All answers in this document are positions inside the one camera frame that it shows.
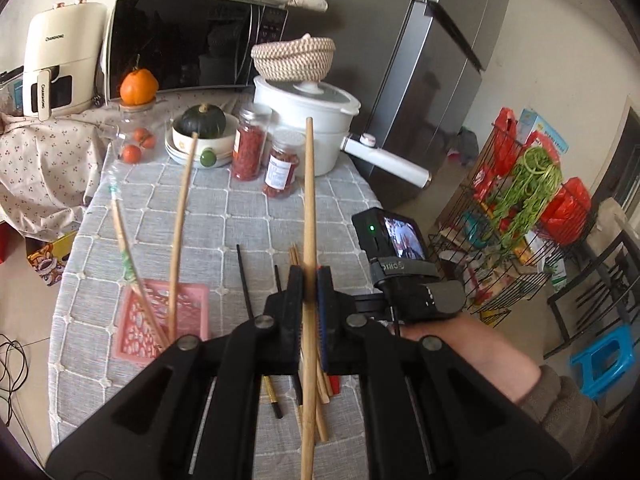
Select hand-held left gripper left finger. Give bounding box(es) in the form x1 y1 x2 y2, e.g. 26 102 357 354
45 265 306 480

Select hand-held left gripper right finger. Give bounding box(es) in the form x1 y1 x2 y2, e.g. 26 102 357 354
316 266 573 480

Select long wooden chopstick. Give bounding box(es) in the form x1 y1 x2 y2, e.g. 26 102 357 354
167 131 199 346
298 116 321 480

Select pink plastic utensil basket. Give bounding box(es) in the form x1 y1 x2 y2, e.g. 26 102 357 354
114 282 211 361

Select person's right forearm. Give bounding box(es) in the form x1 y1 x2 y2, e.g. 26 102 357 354
510 365 621 471

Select person's right hand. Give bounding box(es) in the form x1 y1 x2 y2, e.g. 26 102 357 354
400 317 543 403

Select grey checked tablecloth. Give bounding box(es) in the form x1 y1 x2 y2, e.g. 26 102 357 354
47 145 401 461

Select short jar white label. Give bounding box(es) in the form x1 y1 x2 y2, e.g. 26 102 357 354
262 130 306 200

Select green leafy vegetables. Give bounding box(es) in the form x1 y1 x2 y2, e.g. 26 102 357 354
492 145 563 251

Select white electric pot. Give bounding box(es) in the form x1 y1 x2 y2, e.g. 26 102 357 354
252 75 432 191

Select red plastic bag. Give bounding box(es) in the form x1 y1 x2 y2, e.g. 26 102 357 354
472 107 518 201
540 177 593 233

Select tall jar red berries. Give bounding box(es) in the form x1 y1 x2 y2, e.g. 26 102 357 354
231 102 273 181

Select white pot lid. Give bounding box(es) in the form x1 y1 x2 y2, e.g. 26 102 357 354
255 76 362 116

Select light blue carton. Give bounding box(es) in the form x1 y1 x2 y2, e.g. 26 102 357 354
517 108 570 156

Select paper-wrapped chopsticks green print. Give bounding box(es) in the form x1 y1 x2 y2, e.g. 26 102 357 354
109 182 168 351

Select grey refrigerator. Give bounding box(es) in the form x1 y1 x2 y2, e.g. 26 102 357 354
345 0 516 206

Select dark green pumpkin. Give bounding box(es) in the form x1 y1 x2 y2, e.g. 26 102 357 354
179 104 229 139

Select black chair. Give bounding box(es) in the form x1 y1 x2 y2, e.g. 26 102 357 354
545 230 640 361

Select blue plastic stool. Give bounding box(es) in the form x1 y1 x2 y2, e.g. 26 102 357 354
570 325 633 401

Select glass jar cork lid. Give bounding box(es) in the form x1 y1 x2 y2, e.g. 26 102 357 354
117 102 161 166

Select colourful cartoon box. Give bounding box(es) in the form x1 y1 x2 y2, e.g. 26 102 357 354
25 232 78 286

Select large orange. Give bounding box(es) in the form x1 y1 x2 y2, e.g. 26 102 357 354
120 55 160 106

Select black microwave oven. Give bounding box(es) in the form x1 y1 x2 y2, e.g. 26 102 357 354
102 0 291 103

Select floral cabinet cloth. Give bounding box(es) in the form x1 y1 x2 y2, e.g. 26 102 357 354
0 87 251 231

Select red box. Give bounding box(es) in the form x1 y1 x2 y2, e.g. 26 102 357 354
0 225 26 263

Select cream air fryer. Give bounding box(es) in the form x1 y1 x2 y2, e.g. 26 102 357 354
20 2 108 121

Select black wire rack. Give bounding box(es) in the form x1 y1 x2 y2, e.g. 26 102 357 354
430 125 596 328

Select woven rope basket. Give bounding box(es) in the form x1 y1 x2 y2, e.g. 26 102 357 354
251 33 336 83

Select black floor cable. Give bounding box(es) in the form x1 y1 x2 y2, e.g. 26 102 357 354
0 332 31 426

